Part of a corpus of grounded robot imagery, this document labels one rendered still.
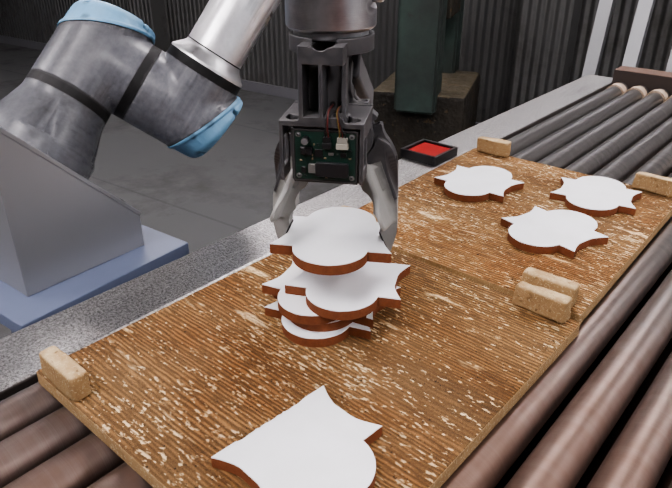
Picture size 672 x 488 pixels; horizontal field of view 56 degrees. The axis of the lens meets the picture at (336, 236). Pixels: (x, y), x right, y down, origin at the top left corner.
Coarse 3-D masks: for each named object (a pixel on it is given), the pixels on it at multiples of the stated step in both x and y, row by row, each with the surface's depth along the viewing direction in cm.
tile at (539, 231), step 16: (512, 224) 84; (528, 224) 84; (544, 224) 84; (560, 224) 84; (576, 224) 84; (592, 224) 84; (512, 240) 81; (528, 240) 80; (544, 240) 80; (560, 240) 80; (576, 240) 80; (592, 240) 80
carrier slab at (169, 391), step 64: (192, 320) 66; (256, 320) 66; (384, 320) 66; (448, 320) 66; (512, 320) 66; (128, 384) 57; (192, 384) 57; (256, 384) 57; (320, 384) 57; (384, 384) 57; (448, 384) 57; (512, 384) 57; (128, 448) 50; (192, 448) 50; (384, 448) 50; (448, 448) 50
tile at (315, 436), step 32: (288, 416) 52; (320, 416) 52; (352, 416) 52; (224, 448) 49; (256, 448) 49; (288, 448) 49; (320, 448) 49; (352, 448) 49; (256, 480) 46; (288, 480) 46; (320, 480) 46; (352, 480) 46
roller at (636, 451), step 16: (656, 384) 60; (656, 400) 58; (640, 416) 56; (656, 416) 56; (624, 432) 55; (640, 432) 54; (656, 432) 54; (624, 448) 52; (640, 448) 52; (656, 448) 53; (608, 464) 51; (624, 464) 51; (640, 464) 51; (656, 464) 52; (592, 480) 51; (608, 480) 49; (624, 480) 49; (640, 480) 50; (656, 480) 51
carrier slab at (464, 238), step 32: (480, 160) 109; (512, 160) 109; (416, 192) 96; (512, 192) 96; (544, 192) 96; (416, 224) 86; (448, 224) 86; (480, 224) 86; (608, 224) 86; (640, 224) 86; (416, 256) 79; (448, 256) 78; (480, 256) 78; (512, 256) 78; (544, 256) 78; (576, 256) 78; (608, 256) 78; (512, 288) 72; (608, 288) 73; (576, 320) 67
